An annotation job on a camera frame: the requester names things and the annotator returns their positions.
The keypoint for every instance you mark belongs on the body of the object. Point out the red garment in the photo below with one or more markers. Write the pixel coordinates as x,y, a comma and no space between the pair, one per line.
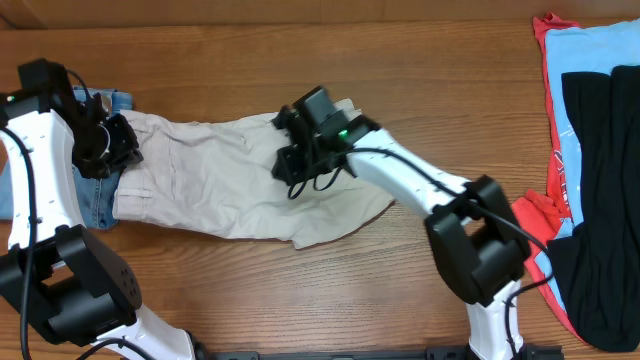
547,217

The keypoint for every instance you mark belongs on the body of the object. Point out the folded blue denim jeans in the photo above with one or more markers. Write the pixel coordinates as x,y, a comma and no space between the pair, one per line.
95,196

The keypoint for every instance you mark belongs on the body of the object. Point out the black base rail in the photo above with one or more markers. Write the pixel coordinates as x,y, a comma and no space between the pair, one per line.
531,352

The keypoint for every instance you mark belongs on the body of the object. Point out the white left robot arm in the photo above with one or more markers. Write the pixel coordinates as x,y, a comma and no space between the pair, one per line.
65,283

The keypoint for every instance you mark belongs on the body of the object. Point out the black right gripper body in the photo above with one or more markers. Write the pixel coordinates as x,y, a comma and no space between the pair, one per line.
304,163

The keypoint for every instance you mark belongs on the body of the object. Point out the light blue t-shirt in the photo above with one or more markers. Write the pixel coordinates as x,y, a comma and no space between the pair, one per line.
567,48

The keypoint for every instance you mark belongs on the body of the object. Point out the beige cotton shorts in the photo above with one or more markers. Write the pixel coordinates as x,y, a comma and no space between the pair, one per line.
215,178

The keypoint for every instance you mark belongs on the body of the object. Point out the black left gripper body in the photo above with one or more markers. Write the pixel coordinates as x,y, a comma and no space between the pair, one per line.
103,150

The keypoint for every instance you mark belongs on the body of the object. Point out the black garment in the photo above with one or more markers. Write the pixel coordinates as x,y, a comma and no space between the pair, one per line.
597,267

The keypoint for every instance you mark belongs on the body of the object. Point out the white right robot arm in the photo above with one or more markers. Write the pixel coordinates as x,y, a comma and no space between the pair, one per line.
477,245

